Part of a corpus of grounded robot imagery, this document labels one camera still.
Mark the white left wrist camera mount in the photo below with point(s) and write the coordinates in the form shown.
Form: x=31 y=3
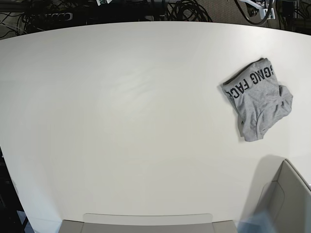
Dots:
x=260 y=7

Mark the grey T-shirt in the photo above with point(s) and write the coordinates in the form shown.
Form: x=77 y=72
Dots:
x=258 y=99

